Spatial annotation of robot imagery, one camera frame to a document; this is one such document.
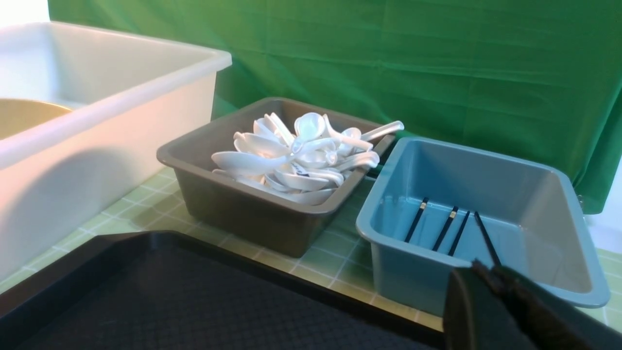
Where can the black chopstick gold band left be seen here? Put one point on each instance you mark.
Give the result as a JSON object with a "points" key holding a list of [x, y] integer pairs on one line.
{"points": [[418, 215]]}

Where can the white spoon with blue mark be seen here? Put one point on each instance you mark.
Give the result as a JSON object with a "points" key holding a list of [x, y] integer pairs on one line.
{"points": [[287, 176]]}

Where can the grey plastic spoon bin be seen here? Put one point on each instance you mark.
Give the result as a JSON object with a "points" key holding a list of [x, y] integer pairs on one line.
{"points": [[257, 216]]}

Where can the black chopstick gold band right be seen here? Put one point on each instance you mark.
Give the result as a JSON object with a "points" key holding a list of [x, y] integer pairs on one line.
{"points": [[445, 228]]}

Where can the large white plastic tub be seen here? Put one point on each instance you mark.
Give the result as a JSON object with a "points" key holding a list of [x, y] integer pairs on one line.
{"points": [[128, 94]]}

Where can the white spoon sticking up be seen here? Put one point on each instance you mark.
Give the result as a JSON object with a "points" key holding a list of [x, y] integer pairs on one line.
{"points": [[390, 128]]}

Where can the green backdrop cloth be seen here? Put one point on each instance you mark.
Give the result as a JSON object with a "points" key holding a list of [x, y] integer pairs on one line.
{"points": [[535, 79]]}

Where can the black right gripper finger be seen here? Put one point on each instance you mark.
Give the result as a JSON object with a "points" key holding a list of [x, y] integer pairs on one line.
{"points": [[500, 309]]}

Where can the black chopstick gold band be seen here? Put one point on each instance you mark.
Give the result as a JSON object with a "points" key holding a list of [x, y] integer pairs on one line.
{"points": [[445, 228], [418, 215]]}

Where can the blue plastic chopstick bin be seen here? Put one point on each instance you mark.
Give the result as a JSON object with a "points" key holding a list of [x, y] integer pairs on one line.
{"points": [[530, 210]]}

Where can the black serving tray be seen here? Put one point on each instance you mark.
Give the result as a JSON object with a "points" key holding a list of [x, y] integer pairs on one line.
{"points": [[168, 291]]}

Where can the beige bowl in tub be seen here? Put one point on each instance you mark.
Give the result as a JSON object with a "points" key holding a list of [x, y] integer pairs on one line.
{"points": [[19, 115]]}

